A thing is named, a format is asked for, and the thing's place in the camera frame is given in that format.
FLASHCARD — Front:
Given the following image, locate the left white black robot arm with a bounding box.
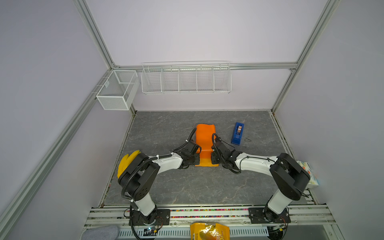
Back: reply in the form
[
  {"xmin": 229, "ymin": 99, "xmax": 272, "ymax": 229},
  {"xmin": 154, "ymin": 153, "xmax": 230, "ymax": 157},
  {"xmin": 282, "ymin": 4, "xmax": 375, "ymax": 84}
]
[{"xmin": 117, "ymin": 128, "xmax": 202, "ymax": 222}]

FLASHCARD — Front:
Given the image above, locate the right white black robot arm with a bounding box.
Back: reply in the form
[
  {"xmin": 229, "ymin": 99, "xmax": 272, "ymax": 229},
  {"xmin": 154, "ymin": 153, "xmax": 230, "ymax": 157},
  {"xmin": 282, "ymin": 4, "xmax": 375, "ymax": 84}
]
[{"xmin": 212, "ymin": 134, "xmax": 311, "ymax": 222}]

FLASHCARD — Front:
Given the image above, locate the blue tape dispenser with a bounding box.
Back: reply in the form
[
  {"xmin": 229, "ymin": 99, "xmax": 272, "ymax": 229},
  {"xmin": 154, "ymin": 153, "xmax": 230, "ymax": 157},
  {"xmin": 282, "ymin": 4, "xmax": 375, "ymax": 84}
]
[{"xmin": 231, "ymin": 123, "xmax": 244, "ymax": 146}]

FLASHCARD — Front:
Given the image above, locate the yellow banana bunch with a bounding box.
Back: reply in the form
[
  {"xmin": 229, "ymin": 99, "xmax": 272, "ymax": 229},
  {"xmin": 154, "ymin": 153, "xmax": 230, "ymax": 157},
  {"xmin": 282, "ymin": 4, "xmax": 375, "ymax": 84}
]
[{"xmin": 117, "ymin": 150, "xmax": 141, "ymax": 179}]

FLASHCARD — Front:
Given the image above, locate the yellow snack bag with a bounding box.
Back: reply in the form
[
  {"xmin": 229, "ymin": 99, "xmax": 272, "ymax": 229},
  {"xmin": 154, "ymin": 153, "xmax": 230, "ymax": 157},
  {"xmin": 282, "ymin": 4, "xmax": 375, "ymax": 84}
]
[{"xmin": 190, "ymin": 223, "xmax": 230, "ymax": 240}]

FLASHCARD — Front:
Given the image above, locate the green white tissue pack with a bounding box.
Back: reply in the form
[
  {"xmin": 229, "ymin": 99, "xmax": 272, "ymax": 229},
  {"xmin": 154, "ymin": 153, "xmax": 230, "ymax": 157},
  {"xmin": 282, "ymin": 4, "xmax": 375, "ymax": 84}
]
[{"xmin": 297, "ymin": 161, "xmax": 319, "ymax": 189}]

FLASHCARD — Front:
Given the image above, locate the white mesh square basket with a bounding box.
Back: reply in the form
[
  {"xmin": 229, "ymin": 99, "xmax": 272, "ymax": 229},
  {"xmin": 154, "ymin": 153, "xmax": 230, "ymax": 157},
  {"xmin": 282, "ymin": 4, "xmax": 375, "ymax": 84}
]
[{"xmin": 96, "ymin": 70, "xmax": 140, "ymax": 111}]

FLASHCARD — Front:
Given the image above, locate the grey cloth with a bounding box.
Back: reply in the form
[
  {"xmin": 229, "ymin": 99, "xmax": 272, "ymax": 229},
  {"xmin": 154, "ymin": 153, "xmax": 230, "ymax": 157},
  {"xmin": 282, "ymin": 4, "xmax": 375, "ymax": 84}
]
[{"xmin": 81, "ymin": 226, "xmax": 119, "ymax": 240}]

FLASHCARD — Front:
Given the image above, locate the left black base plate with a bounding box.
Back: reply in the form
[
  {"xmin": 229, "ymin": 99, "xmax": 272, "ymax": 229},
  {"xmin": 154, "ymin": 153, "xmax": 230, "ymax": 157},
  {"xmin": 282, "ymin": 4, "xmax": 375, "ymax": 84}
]
[{"xmin": 130, "ymin": 209, "xmax": 171, "ymax": 226}]

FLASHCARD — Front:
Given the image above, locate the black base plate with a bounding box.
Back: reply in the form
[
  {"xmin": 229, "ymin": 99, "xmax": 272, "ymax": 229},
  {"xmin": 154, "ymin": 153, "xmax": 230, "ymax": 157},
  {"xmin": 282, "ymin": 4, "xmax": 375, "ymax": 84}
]
[
  {"xmin": 130, "ymin": 209, "xmax": 171, "ymax": 226},
  {"xmin": 249, "ymin": 207, "xmax": 291, "ymax": 224}
]

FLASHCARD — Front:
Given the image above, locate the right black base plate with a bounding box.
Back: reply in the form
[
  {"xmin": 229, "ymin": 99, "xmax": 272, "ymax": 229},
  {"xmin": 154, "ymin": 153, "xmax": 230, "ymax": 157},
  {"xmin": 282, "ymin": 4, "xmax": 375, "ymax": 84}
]
[{"xmin": 249, "ymin": 207, "xmax": 291, "ymax": 224}]

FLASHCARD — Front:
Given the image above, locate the white wire long shelf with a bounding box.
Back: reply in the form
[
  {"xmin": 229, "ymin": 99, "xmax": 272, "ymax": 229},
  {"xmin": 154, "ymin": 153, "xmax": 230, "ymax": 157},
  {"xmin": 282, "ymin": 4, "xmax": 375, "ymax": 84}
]
[{"xmin": 142, "ymin": 61, "xmax": 232, "ymax": 94}]

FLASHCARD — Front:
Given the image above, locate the white slotted cable duct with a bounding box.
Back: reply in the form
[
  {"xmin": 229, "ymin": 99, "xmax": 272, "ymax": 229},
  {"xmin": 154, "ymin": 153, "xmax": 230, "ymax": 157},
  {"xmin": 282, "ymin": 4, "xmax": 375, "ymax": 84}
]
[{"xmin": 115, "ymin": 226, "xmax": 270, "ymax": 240}]

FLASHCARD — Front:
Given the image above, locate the aluminium rail frame base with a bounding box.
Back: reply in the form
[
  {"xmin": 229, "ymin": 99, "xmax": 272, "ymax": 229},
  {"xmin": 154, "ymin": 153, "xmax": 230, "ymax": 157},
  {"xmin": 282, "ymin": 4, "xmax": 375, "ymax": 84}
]
[{"xmin": 84, "ymin": 205, "xmax": 336, "ymax": 229}]

